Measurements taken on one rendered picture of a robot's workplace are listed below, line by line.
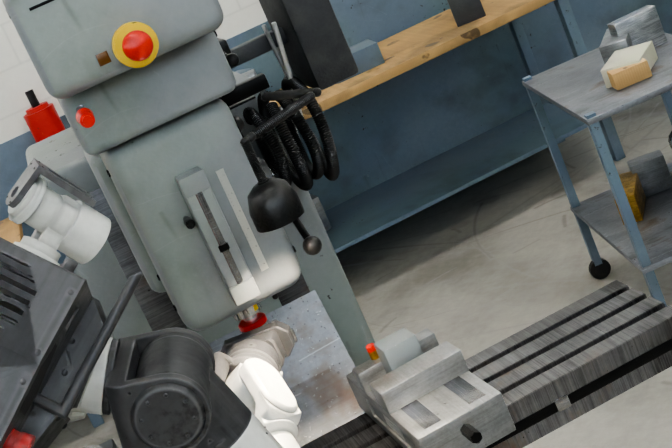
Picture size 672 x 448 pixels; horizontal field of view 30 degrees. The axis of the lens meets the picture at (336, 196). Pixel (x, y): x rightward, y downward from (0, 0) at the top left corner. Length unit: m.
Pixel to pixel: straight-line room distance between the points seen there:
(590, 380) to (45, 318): 1.05
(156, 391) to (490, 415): 0.69
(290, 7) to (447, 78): 4.38
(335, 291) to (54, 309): 1.16
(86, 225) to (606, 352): 0.94
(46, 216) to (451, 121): 5.11
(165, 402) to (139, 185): 0.51
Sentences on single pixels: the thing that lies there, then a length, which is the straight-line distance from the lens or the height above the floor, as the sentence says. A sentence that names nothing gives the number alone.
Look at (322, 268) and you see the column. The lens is 2.41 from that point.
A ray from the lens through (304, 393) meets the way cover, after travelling 2.38.
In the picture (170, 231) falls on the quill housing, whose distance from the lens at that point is 1.86.
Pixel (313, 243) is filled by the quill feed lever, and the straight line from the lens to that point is 1.89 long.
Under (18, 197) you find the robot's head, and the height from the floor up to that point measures 1.67.
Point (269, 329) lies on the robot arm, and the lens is 1.95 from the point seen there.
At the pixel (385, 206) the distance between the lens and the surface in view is 5.94.
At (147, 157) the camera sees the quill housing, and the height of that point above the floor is 1.59.
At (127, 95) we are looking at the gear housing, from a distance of 1.79.
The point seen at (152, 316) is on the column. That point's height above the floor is 1.24.
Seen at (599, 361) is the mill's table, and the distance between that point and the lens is 2.11.
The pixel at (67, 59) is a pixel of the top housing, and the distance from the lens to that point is 1.69.
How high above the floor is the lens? 1.91
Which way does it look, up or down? 15 degrees down
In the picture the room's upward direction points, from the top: 24 degrees counter-clockwise
